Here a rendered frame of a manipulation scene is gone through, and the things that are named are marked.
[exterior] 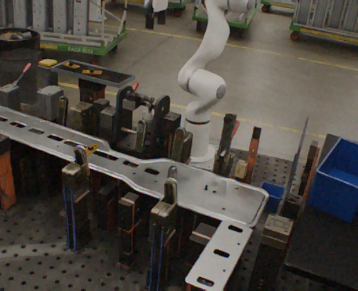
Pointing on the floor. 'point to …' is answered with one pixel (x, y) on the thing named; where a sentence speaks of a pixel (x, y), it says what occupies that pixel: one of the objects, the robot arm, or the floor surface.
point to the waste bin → (16, 59)
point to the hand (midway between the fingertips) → (155, 23)
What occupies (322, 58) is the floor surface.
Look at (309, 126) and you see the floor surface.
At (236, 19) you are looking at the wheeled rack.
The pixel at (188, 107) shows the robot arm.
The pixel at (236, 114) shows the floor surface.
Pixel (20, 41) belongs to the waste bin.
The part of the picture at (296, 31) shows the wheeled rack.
